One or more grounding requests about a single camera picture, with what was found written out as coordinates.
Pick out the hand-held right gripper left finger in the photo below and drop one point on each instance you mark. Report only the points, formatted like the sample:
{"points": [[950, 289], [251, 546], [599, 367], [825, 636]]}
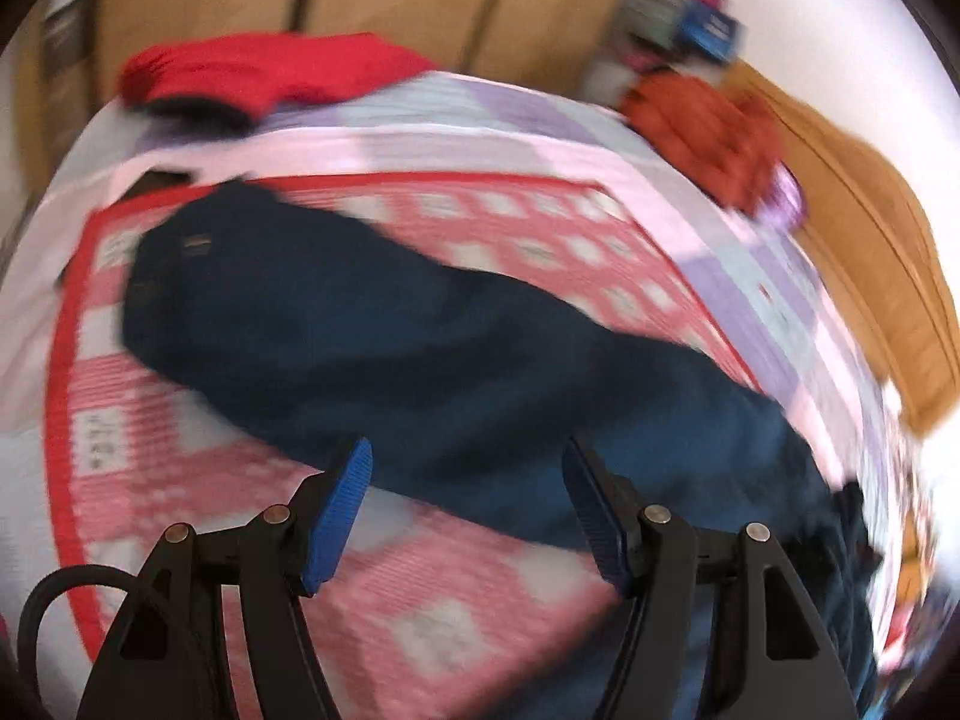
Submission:
{"points": [[337, 521]]}

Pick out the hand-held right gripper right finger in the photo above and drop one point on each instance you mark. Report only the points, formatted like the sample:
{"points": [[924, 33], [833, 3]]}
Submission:
{"points": [[592, 517]]}

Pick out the navy padded jacket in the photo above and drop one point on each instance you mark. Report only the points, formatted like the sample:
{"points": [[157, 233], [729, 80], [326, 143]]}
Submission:
{"points": [[450, 360]]}

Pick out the pile of bags and clothes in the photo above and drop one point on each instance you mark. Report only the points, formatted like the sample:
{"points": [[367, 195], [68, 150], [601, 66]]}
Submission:
{"points": [[690, 19]]}

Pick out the red checkered bed mat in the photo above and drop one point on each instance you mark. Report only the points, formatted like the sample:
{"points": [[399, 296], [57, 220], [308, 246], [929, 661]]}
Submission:
{"points": [[187, 480]]}

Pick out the purple floral pillow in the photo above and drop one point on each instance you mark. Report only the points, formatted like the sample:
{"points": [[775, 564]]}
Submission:
{"points": [[786, 199]]}

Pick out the orange-red padded jacket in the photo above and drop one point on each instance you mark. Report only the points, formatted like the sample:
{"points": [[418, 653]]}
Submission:
{"points": [[697, 135]]}

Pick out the wooden bed headboard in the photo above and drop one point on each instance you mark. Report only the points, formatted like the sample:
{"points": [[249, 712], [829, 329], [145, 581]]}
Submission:
{"points": [[862, 225]]}

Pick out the pink purple patchwork bed sheet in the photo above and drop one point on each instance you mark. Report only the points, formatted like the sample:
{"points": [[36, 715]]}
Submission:
{"points": [[480, 127]]}

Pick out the red fluffy cloth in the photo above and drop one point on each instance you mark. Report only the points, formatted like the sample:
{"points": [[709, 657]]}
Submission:
{"points": [[262, 71]]}

